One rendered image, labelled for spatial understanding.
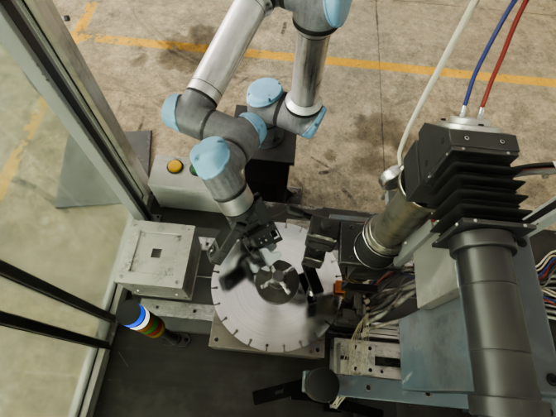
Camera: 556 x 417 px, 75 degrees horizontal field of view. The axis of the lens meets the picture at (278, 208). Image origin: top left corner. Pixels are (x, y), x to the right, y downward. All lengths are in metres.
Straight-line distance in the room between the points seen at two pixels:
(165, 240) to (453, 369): 0.79
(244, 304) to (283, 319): 0.10
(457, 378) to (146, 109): 2.35
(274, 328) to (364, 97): 2.00
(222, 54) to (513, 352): 0.73
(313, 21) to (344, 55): 1.98
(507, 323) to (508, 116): 2.67
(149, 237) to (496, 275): 0.90
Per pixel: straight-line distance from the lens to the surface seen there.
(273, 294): 0.91
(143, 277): 1.03
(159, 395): 1.13
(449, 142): 0.36
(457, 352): 0.49
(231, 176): 0.69
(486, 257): 0.34
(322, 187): 2.16
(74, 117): 0.80
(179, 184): 1.12
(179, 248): 1.03
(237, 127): 0.75
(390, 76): 2.84
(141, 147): 2.36
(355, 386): 0.82
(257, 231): 0.78
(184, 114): 0.80
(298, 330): 0.91
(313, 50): 1.00
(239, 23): 0.88
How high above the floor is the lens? 1.85
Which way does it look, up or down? 64 degrees down
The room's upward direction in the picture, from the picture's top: 5 degrees clockwise
